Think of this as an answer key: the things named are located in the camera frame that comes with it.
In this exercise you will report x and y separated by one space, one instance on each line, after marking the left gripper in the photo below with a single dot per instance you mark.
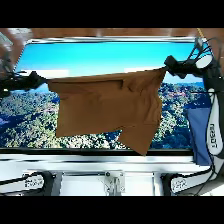
36 80

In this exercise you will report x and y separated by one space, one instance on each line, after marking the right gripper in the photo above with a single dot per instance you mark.
173 65

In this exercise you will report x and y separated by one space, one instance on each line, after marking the brown T-shirt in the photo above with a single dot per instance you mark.
106 103

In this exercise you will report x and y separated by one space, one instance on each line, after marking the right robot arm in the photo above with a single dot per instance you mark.
215 110

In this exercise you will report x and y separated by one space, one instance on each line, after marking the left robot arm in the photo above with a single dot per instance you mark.
16 83

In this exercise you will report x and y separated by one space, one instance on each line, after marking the blue garment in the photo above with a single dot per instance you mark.
200 136

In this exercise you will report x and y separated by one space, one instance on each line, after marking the silver frame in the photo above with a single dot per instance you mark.
110 166

